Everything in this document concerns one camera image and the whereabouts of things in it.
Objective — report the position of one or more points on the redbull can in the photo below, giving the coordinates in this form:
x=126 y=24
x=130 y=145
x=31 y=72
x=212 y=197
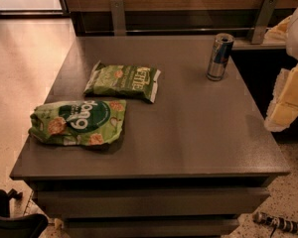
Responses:
x=222 y=47

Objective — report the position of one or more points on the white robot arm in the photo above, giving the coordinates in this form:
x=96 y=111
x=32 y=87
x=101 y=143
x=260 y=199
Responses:
x=288 y=29

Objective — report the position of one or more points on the green kettle chip bag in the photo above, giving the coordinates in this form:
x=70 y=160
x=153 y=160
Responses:
x=117 y=80

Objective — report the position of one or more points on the green rice chip bag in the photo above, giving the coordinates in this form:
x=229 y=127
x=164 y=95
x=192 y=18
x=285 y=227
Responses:
x=90 y=123

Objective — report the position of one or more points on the black white striped object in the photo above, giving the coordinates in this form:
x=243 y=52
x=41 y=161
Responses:
x=275 y=222

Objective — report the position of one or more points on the lower grey drawer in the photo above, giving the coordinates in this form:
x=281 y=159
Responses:
x=190 y=228

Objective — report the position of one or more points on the grey drawer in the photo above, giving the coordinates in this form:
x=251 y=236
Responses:
x=190 y=228
x=151 y=202

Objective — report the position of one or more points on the upper grey drawer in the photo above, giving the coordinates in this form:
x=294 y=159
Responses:
x=151 y=202

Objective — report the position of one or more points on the right metal bracket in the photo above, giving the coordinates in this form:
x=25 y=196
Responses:
x=262 y=20

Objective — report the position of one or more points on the metal bracket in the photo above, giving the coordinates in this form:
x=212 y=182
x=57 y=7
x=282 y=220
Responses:
x=118 y=17
x=262 y=20

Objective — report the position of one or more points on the left metal bracket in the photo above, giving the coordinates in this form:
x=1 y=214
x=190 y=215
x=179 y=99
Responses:
x=118 y=17

